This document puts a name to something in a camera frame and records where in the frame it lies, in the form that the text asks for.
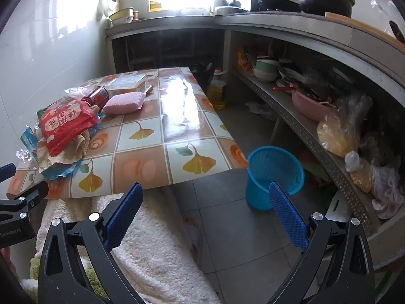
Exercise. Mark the stack of plates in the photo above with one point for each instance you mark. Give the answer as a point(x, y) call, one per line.
point(291, 69)

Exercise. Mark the orange snack packet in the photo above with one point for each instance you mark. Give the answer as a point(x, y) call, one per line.
point(243, 61)

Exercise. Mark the black wok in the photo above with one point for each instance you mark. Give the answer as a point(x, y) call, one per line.
point(278, 4)

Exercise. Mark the white plastic bag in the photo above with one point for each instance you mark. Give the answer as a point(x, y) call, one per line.
point(261, 109)

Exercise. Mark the white fluffy towel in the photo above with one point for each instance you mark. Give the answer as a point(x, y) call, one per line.
point(164, 259)

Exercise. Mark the stack of bowls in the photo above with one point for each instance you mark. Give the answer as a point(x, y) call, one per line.
point(265, 69)

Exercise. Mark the white plastic stool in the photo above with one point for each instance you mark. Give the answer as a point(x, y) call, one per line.
point(340, 205)

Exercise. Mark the clear plastic lid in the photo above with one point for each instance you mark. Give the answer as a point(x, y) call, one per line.
point(147, 89)

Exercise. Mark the bag of yellow grain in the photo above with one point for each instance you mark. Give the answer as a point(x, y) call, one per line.
point(335, 136)

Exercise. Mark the brown paper wrap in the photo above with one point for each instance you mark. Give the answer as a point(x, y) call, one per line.
point(68, 156)

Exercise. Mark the pinkish plastic bag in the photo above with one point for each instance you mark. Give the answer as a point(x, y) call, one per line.
point(387, 193)

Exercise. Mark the cooking oil bottle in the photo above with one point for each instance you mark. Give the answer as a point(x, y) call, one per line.
point(216, 93)

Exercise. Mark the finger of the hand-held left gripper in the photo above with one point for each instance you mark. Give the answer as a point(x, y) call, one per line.
point(6, 171)
point(28, 198)

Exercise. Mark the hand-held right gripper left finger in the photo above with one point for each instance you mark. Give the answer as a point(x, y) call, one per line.
point(126, 215)

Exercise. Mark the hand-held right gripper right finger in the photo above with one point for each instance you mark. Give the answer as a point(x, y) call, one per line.
point(289, 218)

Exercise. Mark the red snack bag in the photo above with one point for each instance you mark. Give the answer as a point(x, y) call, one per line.
point(63, 123)

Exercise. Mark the clear crinkled wrapper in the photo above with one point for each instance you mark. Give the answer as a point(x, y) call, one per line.
point(25, 155)

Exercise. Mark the grey concrete kitchen counter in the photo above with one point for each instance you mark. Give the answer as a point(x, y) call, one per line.
point(284, 27)

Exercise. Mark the blue snack bag pink label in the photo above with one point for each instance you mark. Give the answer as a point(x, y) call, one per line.
point(29, 137)

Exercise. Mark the blue plastic basket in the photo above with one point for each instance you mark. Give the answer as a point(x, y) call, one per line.
point(269, 171)

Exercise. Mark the pink sponge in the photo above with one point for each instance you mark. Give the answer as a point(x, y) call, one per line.
point(125, 103)

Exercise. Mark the pink plastic basin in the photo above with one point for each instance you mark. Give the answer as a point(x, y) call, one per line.
point(307, 107)

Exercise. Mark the red drink can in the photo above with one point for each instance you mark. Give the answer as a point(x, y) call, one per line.
point(98, 95)

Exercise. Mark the metal pot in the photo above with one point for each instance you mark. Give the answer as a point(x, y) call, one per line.
point(227, 11)

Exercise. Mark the small bag of beans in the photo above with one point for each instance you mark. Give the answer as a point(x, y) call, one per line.
point(362, 177)

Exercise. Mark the wooden cutting board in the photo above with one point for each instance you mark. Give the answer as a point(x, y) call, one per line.
point(364, 25)

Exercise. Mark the blue wrapper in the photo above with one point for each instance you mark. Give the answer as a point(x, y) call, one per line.
point(60, 173)

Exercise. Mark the hanging towel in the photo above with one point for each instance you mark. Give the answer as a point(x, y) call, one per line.
point(106, 6)

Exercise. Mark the enamel basin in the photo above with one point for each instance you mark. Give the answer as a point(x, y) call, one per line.
point(121, 15)

